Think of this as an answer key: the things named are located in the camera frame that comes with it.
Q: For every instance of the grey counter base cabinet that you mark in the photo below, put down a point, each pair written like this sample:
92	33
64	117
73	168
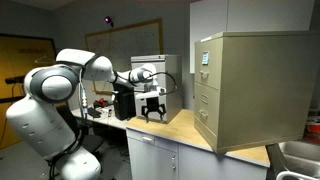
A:
200	163

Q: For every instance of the light grey file cabinet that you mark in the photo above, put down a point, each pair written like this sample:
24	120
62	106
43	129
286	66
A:
173	80

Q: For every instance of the white label card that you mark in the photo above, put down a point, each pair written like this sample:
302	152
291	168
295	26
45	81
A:
205	57

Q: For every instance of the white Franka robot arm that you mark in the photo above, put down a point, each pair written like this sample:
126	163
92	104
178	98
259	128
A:
40	120

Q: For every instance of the beige metal file cabinet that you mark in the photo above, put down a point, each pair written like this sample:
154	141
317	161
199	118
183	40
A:
263	90

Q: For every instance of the camera with purple light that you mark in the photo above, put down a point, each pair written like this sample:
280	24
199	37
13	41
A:
108	20

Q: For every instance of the beige drawer with label card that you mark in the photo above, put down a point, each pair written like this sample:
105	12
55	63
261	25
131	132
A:
213	76

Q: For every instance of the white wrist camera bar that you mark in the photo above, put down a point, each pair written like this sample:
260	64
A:
146	94

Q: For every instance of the yellow door with black frame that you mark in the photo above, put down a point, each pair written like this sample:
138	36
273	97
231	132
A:
20	53

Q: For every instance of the black office chair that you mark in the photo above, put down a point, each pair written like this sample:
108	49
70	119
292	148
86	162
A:
91	141

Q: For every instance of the black device on desk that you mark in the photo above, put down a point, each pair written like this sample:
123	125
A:
94	112

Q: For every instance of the stainless steel sink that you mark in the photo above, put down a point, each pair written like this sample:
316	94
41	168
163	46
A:
300	156

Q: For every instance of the wood framed whiteboard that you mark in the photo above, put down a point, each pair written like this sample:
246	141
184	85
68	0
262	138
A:
133	43

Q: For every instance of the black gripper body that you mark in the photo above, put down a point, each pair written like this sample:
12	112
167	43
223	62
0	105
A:
153	105

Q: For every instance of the black camera on stand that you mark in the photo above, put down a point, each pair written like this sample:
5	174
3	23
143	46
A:
15	79

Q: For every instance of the white wall cabinet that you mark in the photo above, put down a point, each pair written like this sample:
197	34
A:
253	15

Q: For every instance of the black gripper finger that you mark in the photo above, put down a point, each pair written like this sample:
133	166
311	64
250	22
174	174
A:
145	113
162	112

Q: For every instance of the black computer tower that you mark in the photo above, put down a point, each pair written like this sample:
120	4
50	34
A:
124	106

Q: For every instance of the red object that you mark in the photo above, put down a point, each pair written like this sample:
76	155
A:
314	128

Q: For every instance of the white desk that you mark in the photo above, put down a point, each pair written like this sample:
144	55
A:
106	120

